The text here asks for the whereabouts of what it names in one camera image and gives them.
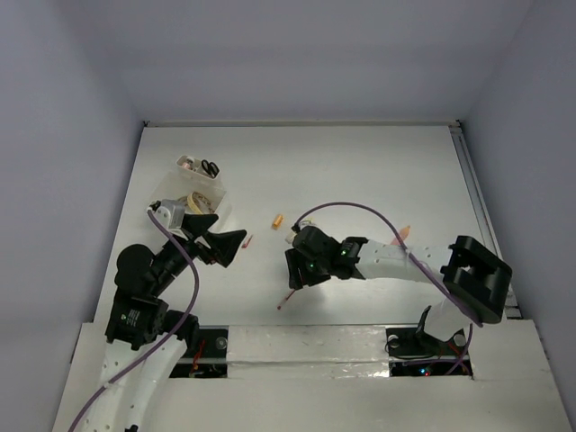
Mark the red gel pen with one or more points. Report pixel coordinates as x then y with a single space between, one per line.
285 299

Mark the white perforated storage basket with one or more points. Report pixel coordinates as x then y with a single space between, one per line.
173 186

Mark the cream divided pen holder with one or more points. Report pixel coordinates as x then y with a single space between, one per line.
198 174

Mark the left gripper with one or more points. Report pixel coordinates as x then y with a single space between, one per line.
222 245

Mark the pink glue bottle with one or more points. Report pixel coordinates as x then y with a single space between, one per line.
403 234

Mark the beige masking tape roll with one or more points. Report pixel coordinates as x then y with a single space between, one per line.
196 203

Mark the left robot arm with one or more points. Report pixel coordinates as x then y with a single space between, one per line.
151 325

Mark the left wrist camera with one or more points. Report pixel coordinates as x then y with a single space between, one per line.
167 216

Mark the black handled scissors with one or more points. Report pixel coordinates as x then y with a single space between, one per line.
210 168

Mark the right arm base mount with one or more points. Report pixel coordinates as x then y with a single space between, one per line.
414 353

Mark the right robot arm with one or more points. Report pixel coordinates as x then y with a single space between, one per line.
476 282

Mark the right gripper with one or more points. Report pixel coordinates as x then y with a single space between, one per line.
293 259

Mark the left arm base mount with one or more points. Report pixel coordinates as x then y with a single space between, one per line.
208 360

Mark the pink white stapler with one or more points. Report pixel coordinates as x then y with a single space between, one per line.
188 163

